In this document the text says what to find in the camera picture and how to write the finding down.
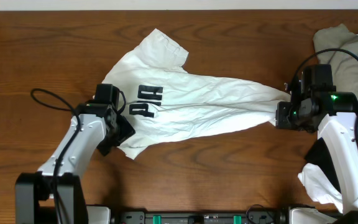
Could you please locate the white Puma t-shirt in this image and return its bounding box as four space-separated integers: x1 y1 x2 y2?
103 29 290 159

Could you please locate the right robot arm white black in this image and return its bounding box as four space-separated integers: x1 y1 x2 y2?
275 91 358 223

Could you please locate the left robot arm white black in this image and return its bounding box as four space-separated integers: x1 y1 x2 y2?
15 100 135 223

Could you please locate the grey garment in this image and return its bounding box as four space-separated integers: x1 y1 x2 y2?
313 24 358 99

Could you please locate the white garment bottom right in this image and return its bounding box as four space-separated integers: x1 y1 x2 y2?
298 163 343 213

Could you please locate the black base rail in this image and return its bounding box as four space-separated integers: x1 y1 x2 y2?
110 205 291 224

